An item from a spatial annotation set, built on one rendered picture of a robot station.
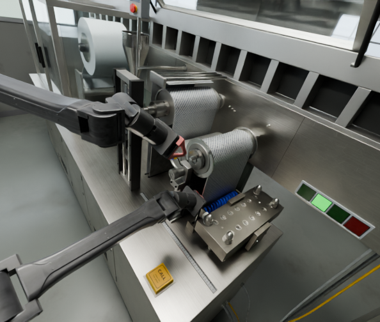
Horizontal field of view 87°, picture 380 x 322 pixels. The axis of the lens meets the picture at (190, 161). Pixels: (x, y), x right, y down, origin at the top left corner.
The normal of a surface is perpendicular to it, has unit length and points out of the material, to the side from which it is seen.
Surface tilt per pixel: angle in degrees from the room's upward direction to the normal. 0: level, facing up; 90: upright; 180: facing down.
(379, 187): 90
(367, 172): 90
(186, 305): 0
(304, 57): 90
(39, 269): 22
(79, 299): 0
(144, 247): 0
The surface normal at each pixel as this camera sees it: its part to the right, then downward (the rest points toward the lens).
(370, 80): -0.77, 0.26
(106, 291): 0.18, -0.79
